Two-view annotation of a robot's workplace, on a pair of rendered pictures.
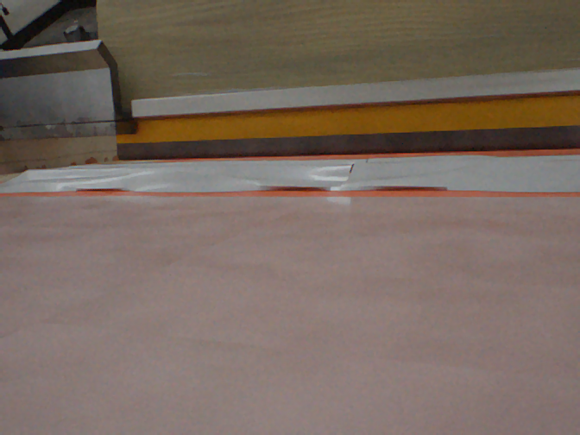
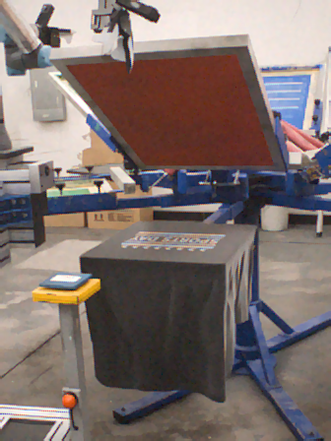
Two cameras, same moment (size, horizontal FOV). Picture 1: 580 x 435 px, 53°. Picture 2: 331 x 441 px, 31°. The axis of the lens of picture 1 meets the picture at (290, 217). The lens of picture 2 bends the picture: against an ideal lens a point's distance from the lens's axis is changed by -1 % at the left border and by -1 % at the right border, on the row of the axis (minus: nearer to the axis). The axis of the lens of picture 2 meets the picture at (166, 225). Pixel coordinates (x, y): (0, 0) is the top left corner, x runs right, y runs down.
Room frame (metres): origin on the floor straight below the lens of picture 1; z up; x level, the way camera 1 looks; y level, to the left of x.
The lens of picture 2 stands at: (-1.91, 0.40, 1.43)
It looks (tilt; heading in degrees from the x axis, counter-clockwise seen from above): 13 degrees down; 351
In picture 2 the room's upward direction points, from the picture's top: 3 degrees counter-clockwise
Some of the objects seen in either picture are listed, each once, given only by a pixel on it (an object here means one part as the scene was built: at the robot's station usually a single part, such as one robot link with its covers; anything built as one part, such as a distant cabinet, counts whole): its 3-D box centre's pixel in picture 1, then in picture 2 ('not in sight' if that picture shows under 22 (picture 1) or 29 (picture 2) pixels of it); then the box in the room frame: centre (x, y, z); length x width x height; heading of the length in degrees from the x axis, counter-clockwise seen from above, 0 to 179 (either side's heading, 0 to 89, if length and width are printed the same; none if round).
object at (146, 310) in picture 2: not in sight; (153, 329); (-0.24, 0.19, 0.74); 0.45 x 0.03 x 0.43; 62
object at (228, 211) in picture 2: not in sight; (213, 223); (0.40, -0.15, 0.89); 1.24 x 0.06 x 0.06; 152
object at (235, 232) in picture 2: not in sight; (173, 239); (-0.04, 0.08, 0.95); 0.48 x 0.44 x 0.01; 152
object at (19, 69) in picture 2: not in sight; (18, 60); (0.41, 0.56, 1.56); 0.11 x 0.08 x 0.11; 46
